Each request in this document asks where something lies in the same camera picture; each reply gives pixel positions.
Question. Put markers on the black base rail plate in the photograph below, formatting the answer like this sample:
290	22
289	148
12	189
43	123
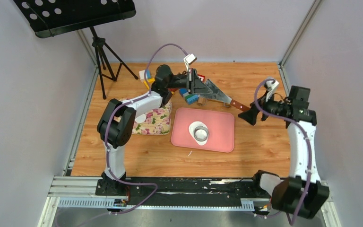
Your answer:
184	192

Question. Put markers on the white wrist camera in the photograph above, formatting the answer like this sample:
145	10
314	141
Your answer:
188	60
271	86

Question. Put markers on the white and blue toy block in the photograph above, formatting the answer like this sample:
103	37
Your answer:
144	75

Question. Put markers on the blue green white brick stack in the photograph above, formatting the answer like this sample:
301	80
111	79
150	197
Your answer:
188	98

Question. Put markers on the floral rectangular tray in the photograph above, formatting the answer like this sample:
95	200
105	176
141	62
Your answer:
158	122

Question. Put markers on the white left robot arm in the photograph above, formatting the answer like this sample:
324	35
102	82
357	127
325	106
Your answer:
116	124

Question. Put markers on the red window toy brick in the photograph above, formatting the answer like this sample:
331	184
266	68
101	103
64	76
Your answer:
202	78

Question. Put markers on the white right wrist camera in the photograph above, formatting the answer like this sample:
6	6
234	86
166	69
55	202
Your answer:
271	86

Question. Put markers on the flat white dough wrapper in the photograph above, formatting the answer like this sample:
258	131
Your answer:
141	118

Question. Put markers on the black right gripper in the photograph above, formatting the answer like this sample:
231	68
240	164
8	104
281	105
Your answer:
250	116

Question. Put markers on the yellow triangular toy frame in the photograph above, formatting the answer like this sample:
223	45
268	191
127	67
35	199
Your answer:
148	83

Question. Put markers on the pink rectangular tray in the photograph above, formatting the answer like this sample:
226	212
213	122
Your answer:
220	126

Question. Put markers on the metal dough scraper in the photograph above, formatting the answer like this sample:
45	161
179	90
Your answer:
218	95

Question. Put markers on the white dough ball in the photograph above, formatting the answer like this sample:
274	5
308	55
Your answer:
199	132

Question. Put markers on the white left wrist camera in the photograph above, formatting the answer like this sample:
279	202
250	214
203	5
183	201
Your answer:
188	60

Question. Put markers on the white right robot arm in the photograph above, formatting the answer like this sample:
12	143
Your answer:
301	194

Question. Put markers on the black tripod stand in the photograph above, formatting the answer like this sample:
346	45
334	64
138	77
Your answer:
104	67

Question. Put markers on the wooden dough roller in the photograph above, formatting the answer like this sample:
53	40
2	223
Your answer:
202	101

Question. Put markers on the black perforated stand shelf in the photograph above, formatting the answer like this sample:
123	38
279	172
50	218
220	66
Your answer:
49	18

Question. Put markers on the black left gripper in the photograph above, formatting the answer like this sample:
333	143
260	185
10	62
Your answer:
199	87

